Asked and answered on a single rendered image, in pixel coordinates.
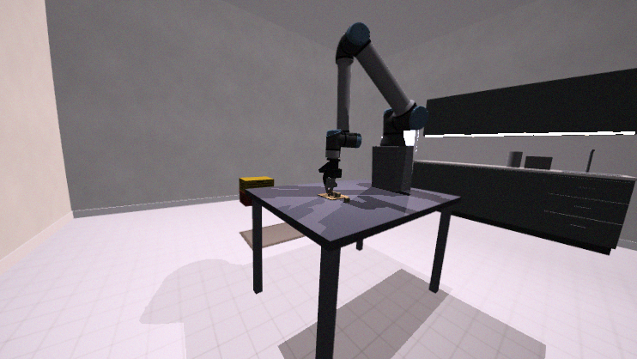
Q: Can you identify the tan square mat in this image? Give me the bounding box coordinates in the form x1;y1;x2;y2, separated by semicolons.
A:
318;193;348;200

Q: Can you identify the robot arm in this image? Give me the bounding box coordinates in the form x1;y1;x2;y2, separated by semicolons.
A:
325;22;428;159

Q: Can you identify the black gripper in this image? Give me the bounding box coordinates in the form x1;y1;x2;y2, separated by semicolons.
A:
323;158;342;194

